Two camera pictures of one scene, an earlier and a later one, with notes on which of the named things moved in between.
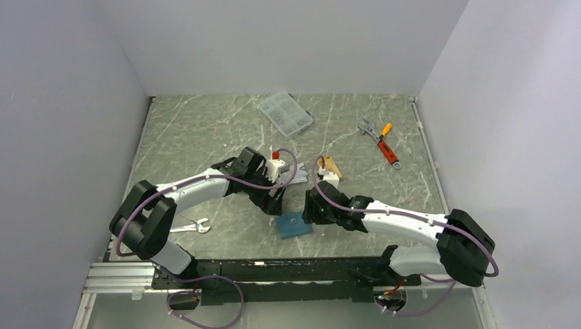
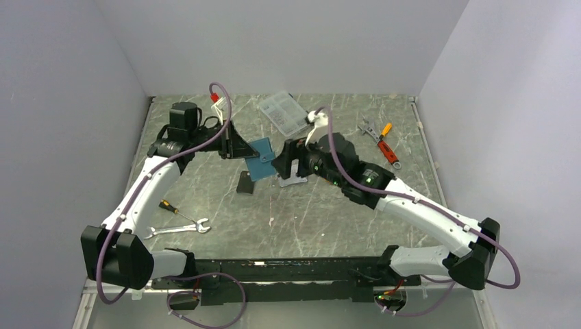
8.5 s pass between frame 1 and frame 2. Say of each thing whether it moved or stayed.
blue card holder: moved
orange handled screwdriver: stayed
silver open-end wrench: stayed
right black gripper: moved
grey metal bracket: stayed
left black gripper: moved
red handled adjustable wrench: stayed
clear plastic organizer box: stayed
